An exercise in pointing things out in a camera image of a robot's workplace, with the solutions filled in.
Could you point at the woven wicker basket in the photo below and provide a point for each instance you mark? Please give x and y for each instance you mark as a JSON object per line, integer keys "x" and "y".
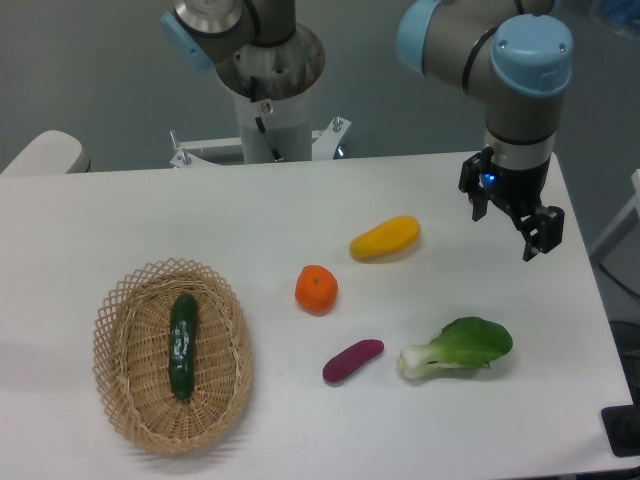
{"x": 131, "y": 358}

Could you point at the green cucumber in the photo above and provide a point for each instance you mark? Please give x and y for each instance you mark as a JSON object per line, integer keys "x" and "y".
{"x": 182, "y": 336}

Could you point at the white chair armrest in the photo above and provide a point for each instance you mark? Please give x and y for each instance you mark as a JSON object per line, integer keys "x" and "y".
{"x": 51, "y": 153}

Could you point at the white furniture frame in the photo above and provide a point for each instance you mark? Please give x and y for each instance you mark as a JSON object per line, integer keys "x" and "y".
{"x": 619, "y": 227}

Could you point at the orange tangerine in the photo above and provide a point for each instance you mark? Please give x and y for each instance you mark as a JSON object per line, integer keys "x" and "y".
{"x": 316, "y": 290}

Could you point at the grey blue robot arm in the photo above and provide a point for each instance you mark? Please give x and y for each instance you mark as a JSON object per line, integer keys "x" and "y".
{"x": 511, "y": 55}

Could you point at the yellow mango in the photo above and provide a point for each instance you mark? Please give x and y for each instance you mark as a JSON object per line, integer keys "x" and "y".
{"x": 390, "y": 237}

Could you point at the black device at table edge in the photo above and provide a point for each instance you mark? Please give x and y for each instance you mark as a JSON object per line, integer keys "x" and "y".
{"x": 621, "y": 424}

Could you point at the purple sweet potato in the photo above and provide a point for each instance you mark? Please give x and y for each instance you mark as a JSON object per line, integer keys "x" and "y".
{"x": 347, "y": 362}

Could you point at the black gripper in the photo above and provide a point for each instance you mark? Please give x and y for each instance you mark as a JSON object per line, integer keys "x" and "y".
{"x": 512, "y": 178}

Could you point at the blue object top right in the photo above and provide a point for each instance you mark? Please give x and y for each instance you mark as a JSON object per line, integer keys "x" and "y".
{"x": 621, "y": 16}

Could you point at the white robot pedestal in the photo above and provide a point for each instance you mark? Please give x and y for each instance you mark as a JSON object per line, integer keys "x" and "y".
{"x": 272, "y": 91}

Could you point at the green bok choy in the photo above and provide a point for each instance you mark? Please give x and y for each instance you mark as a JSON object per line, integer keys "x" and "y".
{"x": 467, "y": 343}

